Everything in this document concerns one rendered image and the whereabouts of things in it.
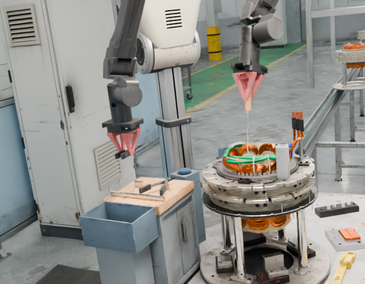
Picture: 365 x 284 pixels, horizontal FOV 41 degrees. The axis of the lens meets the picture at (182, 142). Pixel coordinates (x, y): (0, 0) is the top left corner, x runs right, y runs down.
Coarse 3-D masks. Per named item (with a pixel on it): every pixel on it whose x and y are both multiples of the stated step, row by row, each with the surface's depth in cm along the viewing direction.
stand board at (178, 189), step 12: (144, 180) 150; (156, 180) 148; (180, 180) 146; (132, 192) 141; (144, 192) 140; (156, 192) 139; (168, 192) 138; (180, 192) 138; (144, 204) 131; (156, 204) 130; (168, 204) 132
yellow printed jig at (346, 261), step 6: (348, 252) 147; (354, 252) 147; (342, 258) 143; (348, 258) 143; (354, 258) 145; (342, 264) 142; (348, 264) 141; (336, 270) 140; (342, 270) 140; (336, 276) 137; (342, 276) 137; (330, 282) 131; (336, 282) 134
